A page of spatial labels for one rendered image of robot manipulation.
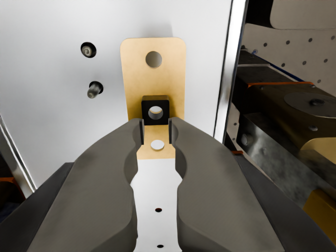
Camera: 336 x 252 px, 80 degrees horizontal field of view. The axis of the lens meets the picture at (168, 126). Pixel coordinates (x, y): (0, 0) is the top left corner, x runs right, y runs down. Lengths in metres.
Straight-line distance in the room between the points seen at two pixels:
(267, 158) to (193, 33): 0.12
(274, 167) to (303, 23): 0.12
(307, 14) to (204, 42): 0.09
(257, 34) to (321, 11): 0.30
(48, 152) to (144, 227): 0.16
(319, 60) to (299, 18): 0.40
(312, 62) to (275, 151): 0.43
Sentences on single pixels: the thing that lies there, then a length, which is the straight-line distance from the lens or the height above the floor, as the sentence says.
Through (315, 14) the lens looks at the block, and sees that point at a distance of 0.23.
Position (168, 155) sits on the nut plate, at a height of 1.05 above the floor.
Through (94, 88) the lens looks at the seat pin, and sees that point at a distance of 0.17.
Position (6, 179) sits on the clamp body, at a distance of 0.37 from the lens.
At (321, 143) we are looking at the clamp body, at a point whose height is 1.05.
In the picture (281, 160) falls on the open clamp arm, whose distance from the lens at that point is 0.19.
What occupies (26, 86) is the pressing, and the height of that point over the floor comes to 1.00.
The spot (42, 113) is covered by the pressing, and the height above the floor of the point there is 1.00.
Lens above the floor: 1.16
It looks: 58 degrees down
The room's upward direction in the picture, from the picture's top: 174 degrees clockwise
